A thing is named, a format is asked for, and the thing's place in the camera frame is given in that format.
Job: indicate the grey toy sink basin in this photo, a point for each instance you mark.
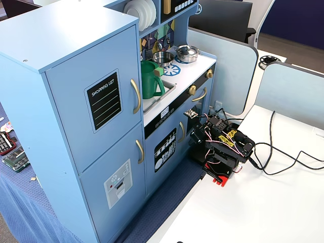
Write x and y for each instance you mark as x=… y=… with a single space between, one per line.
x=169 y=87

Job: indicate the small steel hanging utensil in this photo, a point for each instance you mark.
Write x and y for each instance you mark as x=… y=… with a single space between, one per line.
x=160 y=45
x=167 y=40

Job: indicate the small wrist camera board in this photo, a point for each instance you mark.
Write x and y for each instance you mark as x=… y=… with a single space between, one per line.
x=191 y=113

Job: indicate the fridge door with ice dispenser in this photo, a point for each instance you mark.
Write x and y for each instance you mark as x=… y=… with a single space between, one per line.
x=96 y=207

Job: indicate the blue woven cloth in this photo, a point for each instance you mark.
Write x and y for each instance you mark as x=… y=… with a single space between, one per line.
x=25 y=215

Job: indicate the oven door with window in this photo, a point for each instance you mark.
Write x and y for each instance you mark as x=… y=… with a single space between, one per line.
x=209 y=94

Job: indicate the black computer monitor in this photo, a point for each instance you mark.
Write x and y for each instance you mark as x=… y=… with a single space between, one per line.
x=222 y=15

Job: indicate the open steel toy pot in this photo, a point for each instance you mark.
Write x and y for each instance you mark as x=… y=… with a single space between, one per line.
x=163 y=60

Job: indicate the small tan piece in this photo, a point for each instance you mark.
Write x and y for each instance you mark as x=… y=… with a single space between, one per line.
x=33 y=178

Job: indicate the white curved partition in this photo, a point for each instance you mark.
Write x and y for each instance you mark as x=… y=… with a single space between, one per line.
x=265 y=15

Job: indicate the light blue desk divider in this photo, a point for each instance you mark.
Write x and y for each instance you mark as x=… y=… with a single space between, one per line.
x=227 y=76
x=291 y=91

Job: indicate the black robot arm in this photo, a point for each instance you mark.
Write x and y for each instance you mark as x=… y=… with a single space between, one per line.
x=227 y=154

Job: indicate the blue wooden toy kitchen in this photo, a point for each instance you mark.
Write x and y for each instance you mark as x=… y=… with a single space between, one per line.
x=63 y=38

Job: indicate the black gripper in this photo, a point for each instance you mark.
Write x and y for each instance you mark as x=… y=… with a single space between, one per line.
x=214 y=169

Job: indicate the gold stove knob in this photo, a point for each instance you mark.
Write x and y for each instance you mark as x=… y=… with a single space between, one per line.
x=192 y=89
x=209 y=73

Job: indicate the green plastic pitcher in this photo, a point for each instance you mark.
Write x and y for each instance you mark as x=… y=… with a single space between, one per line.
x=149 y=83

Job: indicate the dark brown desk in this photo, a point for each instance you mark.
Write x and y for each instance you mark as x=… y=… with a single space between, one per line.
x=15 y=6

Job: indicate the green circuit board box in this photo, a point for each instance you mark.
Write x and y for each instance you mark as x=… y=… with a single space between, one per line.
x=16 y=160

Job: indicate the steel toy pot with lid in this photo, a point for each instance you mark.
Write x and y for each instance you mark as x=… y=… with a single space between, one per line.
x=187 y=52

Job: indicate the white wall outlet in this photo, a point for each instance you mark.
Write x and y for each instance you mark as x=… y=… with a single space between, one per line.
x=217 y=105

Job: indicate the fridge door with shopping list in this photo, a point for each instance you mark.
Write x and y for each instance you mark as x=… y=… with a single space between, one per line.
x=73 y=106

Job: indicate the red table clamp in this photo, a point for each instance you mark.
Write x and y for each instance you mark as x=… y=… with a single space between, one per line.
x=220 y=178

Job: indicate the red black bit set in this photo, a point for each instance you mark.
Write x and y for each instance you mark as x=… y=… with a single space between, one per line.
x=6 y=145

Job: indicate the small tan green block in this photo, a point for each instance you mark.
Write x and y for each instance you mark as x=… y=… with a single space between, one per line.
x=159 y=72

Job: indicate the black toy microwave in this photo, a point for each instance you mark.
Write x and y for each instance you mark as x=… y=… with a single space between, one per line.
x=182 y=8

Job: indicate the white toy plate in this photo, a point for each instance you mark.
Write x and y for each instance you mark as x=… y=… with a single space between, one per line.
x=144 y=12
x=152 y=15
x=131 y=10

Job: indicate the colourful sticker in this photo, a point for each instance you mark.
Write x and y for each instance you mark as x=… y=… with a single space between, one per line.
x=5 y=127

